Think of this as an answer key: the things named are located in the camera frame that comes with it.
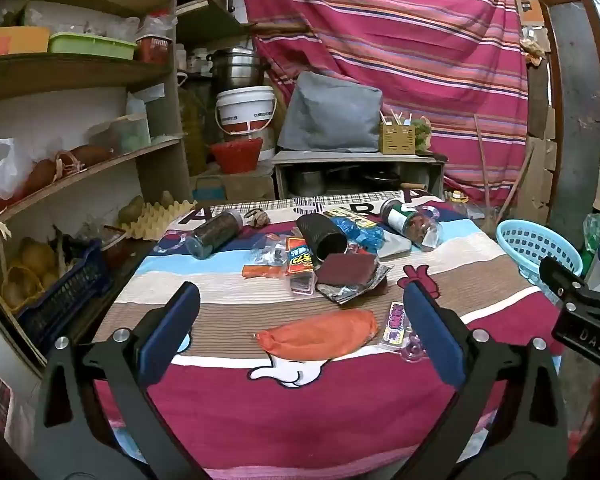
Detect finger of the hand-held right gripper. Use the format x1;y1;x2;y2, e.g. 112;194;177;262
539;256;600;312

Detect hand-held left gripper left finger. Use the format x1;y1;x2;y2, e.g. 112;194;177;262
32;281;226;480

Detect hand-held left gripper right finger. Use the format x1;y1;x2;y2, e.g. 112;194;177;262
380;280;571;480

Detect light blue plastic basket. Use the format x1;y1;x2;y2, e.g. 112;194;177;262
495;219;584;302

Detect orange plastic bag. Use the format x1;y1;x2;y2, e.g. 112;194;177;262
255;309;379;361

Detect clear bag with orange strip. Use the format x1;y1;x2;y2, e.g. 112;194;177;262
242;236;288;279

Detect clear plastic blister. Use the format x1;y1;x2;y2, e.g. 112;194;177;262
400;335;427;364

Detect purple candy packet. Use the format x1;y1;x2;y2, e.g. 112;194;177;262
380;301;414;351

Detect green plastic bag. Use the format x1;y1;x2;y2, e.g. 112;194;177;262
582;212;600;266

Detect grey flat packet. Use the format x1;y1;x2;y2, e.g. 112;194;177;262
379;232;412;261

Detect clear tub with red rim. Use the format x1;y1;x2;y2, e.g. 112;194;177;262
100;225;132;269

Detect clear jar with dark contents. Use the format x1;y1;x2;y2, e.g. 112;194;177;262
185;208;244;261

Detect wooden broom stick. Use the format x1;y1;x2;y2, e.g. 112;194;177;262
495;149;537;222
474;114;497;222

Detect yellow egg carton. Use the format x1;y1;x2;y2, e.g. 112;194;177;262
125;199;199;240

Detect dark blue plastic crate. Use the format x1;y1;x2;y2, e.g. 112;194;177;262
12;240;114;356

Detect white green labelled bottle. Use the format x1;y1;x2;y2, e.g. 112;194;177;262
380;199;443;252

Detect blue plastic bag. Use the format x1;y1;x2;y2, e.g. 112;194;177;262
330;215;385;254

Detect dark small plastic packet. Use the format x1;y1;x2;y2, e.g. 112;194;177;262
290;273;316;296

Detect yellow snack packet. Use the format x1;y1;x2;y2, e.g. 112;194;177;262
325;207;376;226

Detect red orange snack wrapper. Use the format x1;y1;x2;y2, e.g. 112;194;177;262
286;237;315;276

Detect black foam cylinder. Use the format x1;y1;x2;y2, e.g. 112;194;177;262
296;213;349;266

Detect cardboard box with blue print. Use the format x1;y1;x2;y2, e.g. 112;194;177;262
192;172;276;204

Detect pile of yellow potatoes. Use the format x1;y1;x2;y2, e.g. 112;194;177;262
0;237;62;312

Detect grey metal door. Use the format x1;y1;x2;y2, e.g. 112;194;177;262
535;0;600;237

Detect red plastic basket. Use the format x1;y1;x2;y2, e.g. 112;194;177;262
210;138;264;175

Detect brown sweet potato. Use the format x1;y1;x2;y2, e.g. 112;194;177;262
67;145;114;169
22;159;59;196

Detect grey low shelf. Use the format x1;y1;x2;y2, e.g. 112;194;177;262
272;149;446;201

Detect small steel pot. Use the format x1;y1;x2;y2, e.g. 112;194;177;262
290;169;326;196

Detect yellow woven box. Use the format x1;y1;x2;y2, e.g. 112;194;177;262
378;121;416;155

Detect green leafy vegetables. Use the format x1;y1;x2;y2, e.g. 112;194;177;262
414;117;434;154

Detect clear plastic storage box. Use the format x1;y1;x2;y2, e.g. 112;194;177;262
87;112;151;156

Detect yellow oil jug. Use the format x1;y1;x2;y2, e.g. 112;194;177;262
180;72;209;176

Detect white plastic bucket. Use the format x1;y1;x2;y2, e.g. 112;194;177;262
215;86;278;136

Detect white plastic bag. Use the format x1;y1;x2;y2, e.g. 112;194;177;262
0;137;34;201

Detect grey pillow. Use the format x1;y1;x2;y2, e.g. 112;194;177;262
278;71;384;154

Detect steel cooking pot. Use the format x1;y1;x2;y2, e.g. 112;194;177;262
207;47;269;94

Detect wooden shelf unit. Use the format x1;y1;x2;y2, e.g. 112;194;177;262
0;0;193;366

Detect small red basket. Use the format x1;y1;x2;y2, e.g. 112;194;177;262
136;36;174;65

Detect green plastic container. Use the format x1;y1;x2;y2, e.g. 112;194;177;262
48;32;139;61

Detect red striped hanging cloth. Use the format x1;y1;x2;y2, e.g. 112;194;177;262
240;0;531;206

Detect dark wooden shelf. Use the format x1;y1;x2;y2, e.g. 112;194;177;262
176;0;257;47

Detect yellow storage box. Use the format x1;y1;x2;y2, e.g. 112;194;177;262
0;26;51;60

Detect cardboard wall panels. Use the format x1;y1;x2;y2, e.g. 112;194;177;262
524;60;557;224

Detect dark pan with wooden handle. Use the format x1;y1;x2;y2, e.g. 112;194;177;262
362;170;429;191

